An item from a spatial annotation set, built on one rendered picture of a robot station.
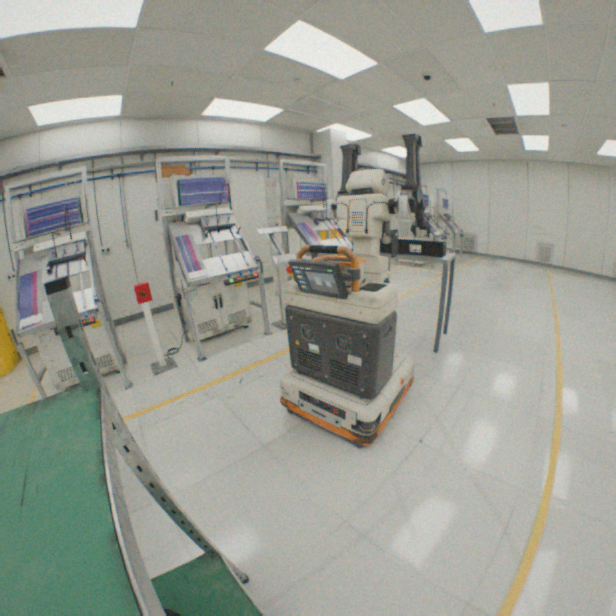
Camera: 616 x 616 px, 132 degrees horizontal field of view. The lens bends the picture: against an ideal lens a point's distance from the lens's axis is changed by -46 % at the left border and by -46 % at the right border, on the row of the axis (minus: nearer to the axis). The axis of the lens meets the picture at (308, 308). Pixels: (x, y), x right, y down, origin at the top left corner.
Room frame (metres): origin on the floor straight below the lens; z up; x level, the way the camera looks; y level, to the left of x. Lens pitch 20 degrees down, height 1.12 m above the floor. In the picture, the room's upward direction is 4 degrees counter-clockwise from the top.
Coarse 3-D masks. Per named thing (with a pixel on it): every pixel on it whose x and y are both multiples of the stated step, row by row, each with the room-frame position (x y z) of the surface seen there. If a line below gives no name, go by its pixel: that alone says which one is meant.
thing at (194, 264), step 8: (176, 240) 2.18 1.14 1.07; (184, 240) 2.22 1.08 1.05; (192, 240) 2.26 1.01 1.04; (184, 248) 2.15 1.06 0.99; (192, 248) 2.19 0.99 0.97; (184, 256) 2.09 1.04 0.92; (192, 256) 2.13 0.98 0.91; (200, 256) 2.16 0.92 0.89; (192, 264) 2.07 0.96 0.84; (200, 264) 2.10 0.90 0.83; (192, 272) 2.01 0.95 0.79; (200, 272) 2.04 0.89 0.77
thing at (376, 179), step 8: (352, 176) 1.47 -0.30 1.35; (360, 176) 1.43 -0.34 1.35; (368, 176) 1.39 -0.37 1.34; (376, 176) 1.36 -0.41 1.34; (384, 176) 1.38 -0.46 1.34; (352, 184) 1.42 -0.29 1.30; (360, 184) 1.39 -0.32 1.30; (368, 184) 1.36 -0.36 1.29; (376, 184) 1.33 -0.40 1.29; (384, 184) 1.38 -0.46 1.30; (376, 192) 1.36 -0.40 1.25; (384, 192) 1.38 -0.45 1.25
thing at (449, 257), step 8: (384, 256) 2.08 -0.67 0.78; (400, 256) 1.99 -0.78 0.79; (408, 256) 1.95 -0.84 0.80; (416, 256) 1.93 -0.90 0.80; (424, 256) 1.93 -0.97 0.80; (448, 256) 1.91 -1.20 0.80; (448, 264) 1.76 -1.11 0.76; (448, 288) 2.07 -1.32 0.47; (440, 296) 1.76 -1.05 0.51; (448, 296) 2.06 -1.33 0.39; (440, 304) 1.75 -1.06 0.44; (448, 304) 2.06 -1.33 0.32; (440, 312) 1.75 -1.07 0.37; (448, 312) 2.05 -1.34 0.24; (440, 320) 1.74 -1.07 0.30; (448, 320) 2.05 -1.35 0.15; (440, 328) 1.74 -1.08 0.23; (440, 336) 1.75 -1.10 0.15
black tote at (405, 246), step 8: (400, 240) 2.26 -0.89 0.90; (408, 240) 2.21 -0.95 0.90; (416, 240) 2.16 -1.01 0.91; (424, 240) 2.12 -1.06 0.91; (384, 248) 2.20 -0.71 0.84; (400, 248) 2.10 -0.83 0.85; (408, 248) 2.05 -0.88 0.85; (416, 248) 2.01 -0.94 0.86; (424, 248) 1.96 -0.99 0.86; (432, 248) 1.92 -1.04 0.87; (440, 248) 1.87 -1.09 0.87; (432, 256) 1.92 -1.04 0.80; (440, 256) 1.87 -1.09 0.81
